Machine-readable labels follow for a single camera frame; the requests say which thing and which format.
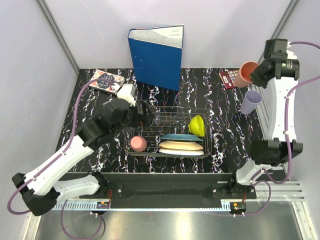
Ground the tall pink cup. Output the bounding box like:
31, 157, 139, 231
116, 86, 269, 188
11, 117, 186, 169
233, 61, 259, 88

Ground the purple cup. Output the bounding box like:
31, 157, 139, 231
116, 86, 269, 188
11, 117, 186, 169
240, 90, 262, 115

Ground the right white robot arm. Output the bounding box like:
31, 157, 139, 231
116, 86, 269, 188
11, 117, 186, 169
223, 38, 303, 199

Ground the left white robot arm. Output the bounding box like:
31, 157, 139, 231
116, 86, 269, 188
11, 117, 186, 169
12, 98, 155, 216

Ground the short pink cup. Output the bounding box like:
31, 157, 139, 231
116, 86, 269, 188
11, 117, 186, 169
130, 136, 147, 152

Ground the floral cover book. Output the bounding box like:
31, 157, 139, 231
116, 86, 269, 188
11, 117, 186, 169
89, 69, 125, 95

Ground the dark red card box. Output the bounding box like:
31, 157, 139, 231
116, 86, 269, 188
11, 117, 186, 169
219, 69, 239, 89

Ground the white plate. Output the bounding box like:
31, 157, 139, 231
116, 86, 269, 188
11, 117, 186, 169
158, 148, 204, 156

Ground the beige plate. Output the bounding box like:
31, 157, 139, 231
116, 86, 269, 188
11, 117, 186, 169
159, 140, 203, 151

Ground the teal plate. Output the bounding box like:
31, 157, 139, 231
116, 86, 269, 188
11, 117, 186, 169
161, 133, 203, 142

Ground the yellow-green bowl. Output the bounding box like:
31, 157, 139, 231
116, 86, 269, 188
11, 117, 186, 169
188, 115, 206, 137

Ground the blue binder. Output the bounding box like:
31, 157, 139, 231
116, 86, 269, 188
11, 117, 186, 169
127, 25, 184, 91

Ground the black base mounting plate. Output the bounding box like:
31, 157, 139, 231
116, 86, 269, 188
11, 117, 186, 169
79, 172, 257, 200

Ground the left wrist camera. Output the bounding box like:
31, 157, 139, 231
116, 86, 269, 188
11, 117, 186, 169
116, 83, 136, 107

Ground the wire dish rack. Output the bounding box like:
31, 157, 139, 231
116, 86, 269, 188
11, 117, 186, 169
124, 106, 212, 159

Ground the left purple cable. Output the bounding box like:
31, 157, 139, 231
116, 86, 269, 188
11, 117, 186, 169
6, 79, 107, 239

